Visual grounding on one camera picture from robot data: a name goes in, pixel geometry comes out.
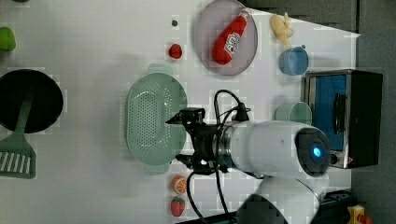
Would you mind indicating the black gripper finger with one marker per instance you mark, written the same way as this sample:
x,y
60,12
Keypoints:
x,y
178,118
187,160

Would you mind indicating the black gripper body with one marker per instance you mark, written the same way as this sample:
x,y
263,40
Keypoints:
x,y
205,141

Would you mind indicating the mint green oval strainer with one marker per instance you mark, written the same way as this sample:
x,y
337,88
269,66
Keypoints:
x,y
151,102

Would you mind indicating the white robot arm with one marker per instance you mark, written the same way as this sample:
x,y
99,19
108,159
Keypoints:
x,y
290,159

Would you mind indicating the toy orange half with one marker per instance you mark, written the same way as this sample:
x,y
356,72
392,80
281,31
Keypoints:
x,y
179,184

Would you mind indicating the red toy strawberry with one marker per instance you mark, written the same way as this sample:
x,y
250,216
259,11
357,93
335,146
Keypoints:
x,y
177,206

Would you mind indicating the red ketchup bottle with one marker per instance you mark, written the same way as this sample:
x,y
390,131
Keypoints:
x,y
227,43

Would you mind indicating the mint green mug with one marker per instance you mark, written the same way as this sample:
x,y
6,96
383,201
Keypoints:
x,y
297,112

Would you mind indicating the grey round plate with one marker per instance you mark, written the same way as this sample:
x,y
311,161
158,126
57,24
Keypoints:
x,y
212,20

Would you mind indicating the blue cup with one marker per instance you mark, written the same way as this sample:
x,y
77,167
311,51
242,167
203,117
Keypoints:
x,y
294,61

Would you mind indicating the black frying pan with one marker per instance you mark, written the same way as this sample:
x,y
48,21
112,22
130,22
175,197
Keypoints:
x,y
46,107

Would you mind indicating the silver black toaster oven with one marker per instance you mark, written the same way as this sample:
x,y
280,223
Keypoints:
x,y
346,106

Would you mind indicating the yellow red toy object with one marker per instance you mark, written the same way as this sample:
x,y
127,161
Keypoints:
x,y
358,216

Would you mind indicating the green slotted spatula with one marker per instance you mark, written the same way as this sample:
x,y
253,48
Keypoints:
x,y
17,156

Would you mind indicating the green toy pepper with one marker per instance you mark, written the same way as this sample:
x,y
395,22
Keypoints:
x,y
7,39

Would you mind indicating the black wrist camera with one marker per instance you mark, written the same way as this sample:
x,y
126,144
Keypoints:
x,y
192,115

